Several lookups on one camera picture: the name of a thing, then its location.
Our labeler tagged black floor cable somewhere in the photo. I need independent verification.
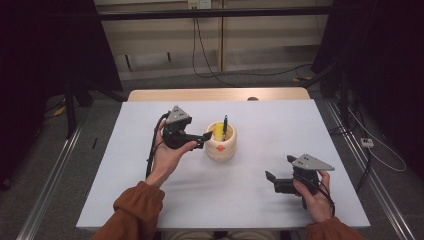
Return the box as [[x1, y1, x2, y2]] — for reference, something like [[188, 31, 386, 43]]
[[355, 148, 373, 194]]

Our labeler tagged black horizontal bar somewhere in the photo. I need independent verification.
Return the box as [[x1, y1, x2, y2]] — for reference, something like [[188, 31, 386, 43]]
[[98, 5, 334, 22]]

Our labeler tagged right hand-held gripper cable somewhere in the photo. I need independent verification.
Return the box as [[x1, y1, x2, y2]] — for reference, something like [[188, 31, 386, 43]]
[[316, 181, 336, 216]]

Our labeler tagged white floor cable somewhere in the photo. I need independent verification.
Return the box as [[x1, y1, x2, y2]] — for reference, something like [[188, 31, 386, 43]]
[[346, 108, 408, 173]]

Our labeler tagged black metal stand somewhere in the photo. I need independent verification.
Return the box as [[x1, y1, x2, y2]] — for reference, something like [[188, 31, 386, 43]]
[[64, 79, 78, 140], [309, 59, 354, 129]]

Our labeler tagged black wall cable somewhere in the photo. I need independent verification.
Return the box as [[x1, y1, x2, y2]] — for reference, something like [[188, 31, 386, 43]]
[[194, 16, 240, 88], [191, 8, 314, 80]]

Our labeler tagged left hand-held gripper cable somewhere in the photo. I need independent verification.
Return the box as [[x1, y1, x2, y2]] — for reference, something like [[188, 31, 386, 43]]
[[145, 112, 171, 179]]

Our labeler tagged white table mat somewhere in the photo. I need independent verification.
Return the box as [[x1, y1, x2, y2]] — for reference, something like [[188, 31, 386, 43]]
[[75, 99, 371, 231]]

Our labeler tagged person's right hand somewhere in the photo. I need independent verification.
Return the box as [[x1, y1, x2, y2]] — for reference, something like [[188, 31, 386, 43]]
[[293, 169, 335, 224]]

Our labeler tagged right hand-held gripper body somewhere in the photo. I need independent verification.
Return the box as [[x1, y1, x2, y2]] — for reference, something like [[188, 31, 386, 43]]
[[273, 153, 335, 210]]

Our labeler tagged blue pen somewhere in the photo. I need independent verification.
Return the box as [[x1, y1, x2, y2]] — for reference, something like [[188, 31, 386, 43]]
[[222, 114, 230, 141]]

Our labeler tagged hand-held gripper cable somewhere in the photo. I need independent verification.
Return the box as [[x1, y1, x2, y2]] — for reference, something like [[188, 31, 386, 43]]
[[316, 181, 336, 216], [145, 112, 171, 179]]

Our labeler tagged wooden table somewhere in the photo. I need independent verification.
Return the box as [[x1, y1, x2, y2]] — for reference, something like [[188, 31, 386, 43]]
[[127, 87, 311, 102]]

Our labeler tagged beige wooden cabinet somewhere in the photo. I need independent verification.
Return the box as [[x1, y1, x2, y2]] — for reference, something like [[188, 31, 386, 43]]
[[93, 0, 334, 81]]

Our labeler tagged white wall outlet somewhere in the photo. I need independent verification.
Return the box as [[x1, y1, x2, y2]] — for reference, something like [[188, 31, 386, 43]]
[[187, 0, 213, 10]]

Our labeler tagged black curtain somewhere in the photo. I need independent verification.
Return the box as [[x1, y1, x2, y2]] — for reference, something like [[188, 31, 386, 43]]
[[313, 0, 424, 171], [0, 0, 124, 191]]

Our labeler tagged metal floor rail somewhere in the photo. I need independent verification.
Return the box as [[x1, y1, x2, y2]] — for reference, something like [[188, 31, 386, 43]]
[[324, 99, 417, 240], [15, 124, 84, 240]]

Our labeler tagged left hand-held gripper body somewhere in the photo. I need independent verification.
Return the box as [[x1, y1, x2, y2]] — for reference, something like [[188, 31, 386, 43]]
[[162, 105, 198, 150]]

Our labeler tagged cream duck pen holder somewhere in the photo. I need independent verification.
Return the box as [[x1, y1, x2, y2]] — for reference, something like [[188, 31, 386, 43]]
[[204, 120, 238, 163]]

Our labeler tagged yellow highlighter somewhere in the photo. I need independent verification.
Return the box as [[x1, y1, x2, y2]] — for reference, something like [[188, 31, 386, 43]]
[[214, 122, 225, 142]]

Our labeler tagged person's left hand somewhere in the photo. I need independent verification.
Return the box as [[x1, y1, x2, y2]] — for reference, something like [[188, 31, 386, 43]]
[[145, 119, 199, 188]]

